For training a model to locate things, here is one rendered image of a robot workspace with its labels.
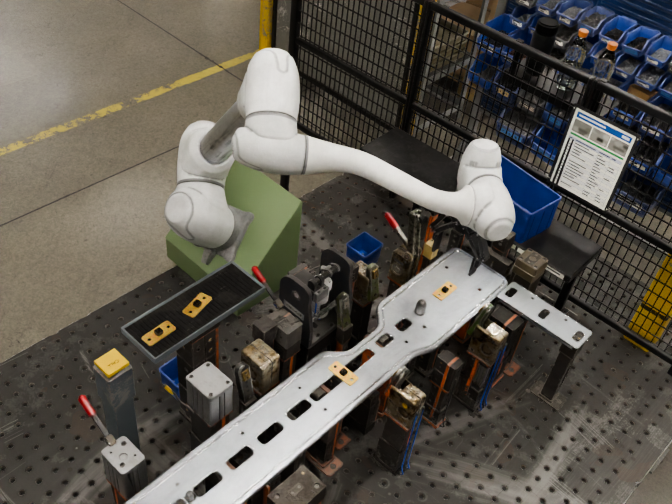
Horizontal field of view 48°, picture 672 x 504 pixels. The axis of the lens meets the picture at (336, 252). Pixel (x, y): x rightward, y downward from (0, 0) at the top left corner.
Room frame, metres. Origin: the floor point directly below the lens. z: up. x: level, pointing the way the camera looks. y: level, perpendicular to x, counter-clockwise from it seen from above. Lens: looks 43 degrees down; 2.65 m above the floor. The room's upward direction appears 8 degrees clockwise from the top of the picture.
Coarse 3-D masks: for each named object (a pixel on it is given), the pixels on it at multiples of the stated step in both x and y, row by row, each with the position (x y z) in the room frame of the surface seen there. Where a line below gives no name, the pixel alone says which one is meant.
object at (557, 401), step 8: (576, 336) 1.56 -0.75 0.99; (560, 352) 1.55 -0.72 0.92; (568, 352) 1.53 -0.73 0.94; (576, 352) 1.53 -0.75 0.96; (560, 360) 1.54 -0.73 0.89; (568, 360) 1.53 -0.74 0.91; (552, 368) 1.55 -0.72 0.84; (560, 368) 1.54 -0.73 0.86; (568, 368) 1.56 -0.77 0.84; (552, 376) 1.55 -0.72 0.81; (560, 376) 1.53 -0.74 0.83; (536, 384) 1.59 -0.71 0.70; (544, 384) 1.55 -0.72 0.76; (552, 384) 1.54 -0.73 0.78; (560, 384) 1.56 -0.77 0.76; (536, 392) 1.56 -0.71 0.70; (544, 392) 1.55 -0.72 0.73; (552, 392) 1.53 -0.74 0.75; (544, 400) 1.53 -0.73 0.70; (552, 400) 1.53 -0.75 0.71; (560, 400) 1.54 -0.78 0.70
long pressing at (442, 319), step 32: (448, 256) 1.83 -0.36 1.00; (416, 288) 1.66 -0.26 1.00; (480, 288) 1.70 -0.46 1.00; (384, 320) 1.51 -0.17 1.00; (416, 320) 1.53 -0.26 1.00; (448, 320) 1.55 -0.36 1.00; (352, 352) 1.37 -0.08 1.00; (384, 352) 1.39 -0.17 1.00; (416, 352) 1.41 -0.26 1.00; (288, 384) 1.24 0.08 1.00; (320, 384) 1.25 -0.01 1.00; (256, 416) 1.12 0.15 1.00; (320, 416) 1.15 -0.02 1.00; (224, 448) 1.02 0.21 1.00; (256, 448) 1.03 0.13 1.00; (288, 448) 1.04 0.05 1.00; (160, 480) 0.91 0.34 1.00; (192, 480) 0.92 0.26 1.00; (224, 480) 0.93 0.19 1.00; (256, 480) 0.95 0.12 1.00
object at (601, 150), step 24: (576, 120) 2.09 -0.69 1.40; (600, 120) 2.05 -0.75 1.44; (576, 144) 2.07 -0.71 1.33; (600, 144) 2.03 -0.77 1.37; (624, 144) 1.99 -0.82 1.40; (552, 168) 2.10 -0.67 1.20; (576, 168) 2.06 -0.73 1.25; (600, 168) 2.01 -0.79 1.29; (624, 168) 1.97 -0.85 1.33; (576, 192) 2.04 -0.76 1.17; (600, 192) 2.00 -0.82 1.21
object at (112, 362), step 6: (114, 348) 1.16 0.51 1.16; (108, 354) 1.13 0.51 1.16; (114, 354) 1.14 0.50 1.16; (120, 354) 1.14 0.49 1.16; (96, 360) 1.11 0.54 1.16; (102, 360) 1.11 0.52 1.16; (108, 360) 1.12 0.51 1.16; (114, 360) 1.12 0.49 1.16; (120, 360) 1.12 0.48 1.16; (126, 360) 1.12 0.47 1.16; (102, 366) 1.10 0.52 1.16; (108, 366) 1.10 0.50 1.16; (114, 366) 1.10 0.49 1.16; (120, 366) 1.10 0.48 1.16; (126, 366) 1.11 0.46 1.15; (108, 372) 1.08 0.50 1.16; (114, 372) 1.09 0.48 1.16
